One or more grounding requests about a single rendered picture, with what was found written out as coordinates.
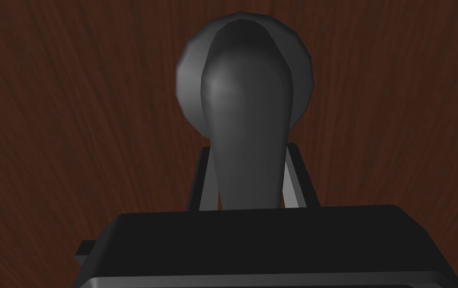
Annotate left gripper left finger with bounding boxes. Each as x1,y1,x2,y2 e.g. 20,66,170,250
187,146,219,212

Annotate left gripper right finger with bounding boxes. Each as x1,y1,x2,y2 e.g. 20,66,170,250
282,143,321,209

